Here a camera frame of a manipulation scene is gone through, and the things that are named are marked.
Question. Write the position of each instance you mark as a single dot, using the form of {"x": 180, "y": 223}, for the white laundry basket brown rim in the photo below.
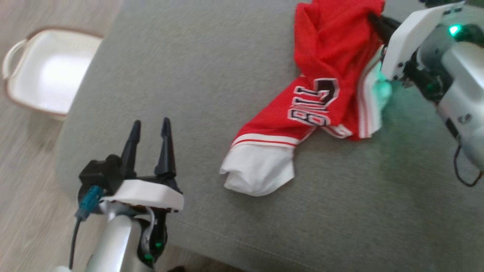
{"x": 53, "y": 71}

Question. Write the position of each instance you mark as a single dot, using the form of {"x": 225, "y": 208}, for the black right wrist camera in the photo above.
{"x": 438, "y": 2}

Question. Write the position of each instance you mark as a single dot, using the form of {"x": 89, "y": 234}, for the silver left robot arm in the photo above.
{"x": 113, "y": 245}

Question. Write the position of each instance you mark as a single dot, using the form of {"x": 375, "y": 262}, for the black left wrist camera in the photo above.
{"x": 98, "y": 173}

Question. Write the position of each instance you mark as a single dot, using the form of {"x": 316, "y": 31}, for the red basketball jersey white sleeves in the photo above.
{"x": 321, "y": 45}

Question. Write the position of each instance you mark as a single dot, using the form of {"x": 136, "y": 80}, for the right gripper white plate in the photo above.
{"x": 412, "y": 41}

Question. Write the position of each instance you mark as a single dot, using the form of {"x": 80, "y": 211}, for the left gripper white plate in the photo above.
{"x": 147, "y": 196}

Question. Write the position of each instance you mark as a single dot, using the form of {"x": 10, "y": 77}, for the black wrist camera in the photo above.
{"x": 438, "y": 2}
{"x": 98, "y": 173}

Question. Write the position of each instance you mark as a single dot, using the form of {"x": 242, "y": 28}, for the large grey fabric sofa seat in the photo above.
{"x": 227, "y": 56}

